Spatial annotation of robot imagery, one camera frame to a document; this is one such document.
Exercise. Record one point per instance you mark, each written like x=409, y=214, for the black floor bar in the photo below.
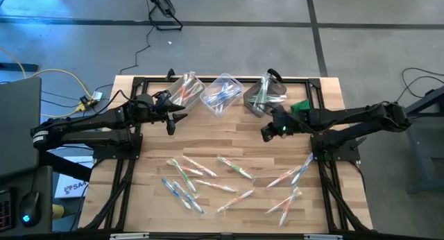
x=21, y=67

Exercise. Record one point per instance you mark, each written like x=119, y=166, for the white bracket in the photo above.
x=128, y=236
x=322, y=237

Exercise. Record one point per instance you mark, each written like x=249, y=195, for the black computer mouse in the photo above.
x=30, y=208

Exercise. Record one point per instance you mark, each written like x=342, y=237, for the beige plastic bin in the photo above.
x=173, y=85

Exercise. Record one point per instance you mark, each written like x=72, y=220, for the clear plastic bin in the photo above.
x=208, y=85

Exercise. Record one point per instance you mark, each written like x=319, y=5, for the grey metal cart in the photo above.
x=426, y=153

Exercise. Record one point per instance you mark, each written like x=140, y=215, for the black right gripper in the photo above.
x=289, y=123

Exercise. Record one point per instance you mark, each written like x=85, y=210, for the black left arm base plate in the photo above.
x=114, y=153

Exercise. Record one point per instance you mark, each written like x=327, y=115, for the white cardboard box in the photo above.
x=73, y=189

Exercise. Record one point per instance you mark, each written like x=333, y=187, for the grey plastic bin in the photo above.
x=248, y=108

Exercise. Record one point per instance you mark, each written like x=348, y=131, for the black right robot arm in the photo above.
x=347, y=117

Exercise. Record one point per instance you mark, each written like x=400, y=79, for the green toothbrush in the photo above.
x=262, y=87
x=185, y=177
x=236, y=168
x=266, y=92
x=274, y=98
x=256, y=102
x=258, y=94

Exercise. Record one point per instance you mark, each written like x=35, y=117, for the black floor fan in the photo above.
x=161, y=4

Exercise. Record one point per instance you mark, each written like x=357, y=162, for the green cloth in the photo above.
x=300, y=106

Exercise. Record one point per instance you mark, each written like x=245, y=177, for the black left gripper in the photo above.
x=149, y=110

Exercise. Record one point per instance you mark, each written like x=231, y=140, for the yellow object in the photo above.
x=58, y=211

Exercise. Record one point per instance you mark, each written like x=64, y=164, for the black clamp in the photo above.
x=274, y=74
x=170, y=73

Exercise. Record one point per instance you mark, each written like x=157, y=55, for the power strip with plugs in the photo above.
x=96, y=95

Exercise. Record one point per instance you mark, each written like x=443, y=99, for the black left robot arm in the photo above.
x=86, y=123

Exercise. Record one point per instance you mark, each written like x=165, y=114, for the dark desk surface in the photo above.
x=38, y=177

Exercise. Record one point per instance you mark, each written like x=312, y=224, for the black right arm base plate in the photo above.
x=343, y=155

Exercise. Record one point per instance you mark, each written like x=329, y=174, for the backlit keyboard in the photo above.
x=5, y=212

